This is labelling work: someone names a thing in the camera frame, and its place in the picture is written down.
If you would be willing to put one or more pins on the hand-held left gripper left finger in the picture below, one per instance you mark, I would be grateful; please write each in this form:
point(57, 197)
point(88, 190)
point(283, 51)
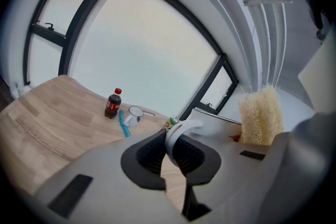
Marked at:
point(110, 178)

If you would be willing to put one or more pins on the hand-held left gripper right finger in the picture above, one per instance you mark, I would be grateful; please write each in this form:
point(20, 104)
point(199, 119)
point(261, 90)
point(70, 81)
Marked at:
point(231, 186)

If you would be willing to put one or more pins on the small white enamel mug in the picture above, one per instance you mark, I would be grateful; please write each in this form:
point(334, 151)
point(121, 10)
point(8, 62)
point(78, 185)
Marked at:
point(135, 115)

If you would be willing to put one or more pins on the beige loofah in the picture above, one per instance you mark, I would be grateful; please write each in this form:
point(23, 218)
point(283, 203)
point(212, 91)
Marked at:
point(260, 118)

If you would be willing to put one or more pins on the teal plastic tool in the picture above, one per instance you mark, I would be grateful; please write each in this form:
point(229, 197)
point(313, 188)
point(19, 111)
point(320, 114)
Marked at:
point(124, 126)

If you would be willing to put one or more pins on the dark cola bottle red cap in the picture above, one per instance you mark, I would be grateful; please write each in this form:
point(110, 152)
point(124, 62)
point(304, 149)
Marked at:
point(113, 106)

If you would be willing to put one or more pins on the green soda can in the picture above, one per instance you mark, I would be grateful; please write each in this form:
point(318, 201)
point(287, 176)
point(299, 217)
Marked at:
point(172, 123)

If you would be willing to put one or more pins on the black window frame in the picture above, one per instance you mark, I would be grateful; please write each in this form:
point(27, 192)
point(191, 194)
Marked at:
point(208, 81)
point(80, 21)

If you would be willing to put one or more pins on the white ceiling duct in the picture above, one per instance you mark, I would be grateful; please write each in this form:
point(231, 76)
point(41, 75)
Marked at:
point(258, 34)

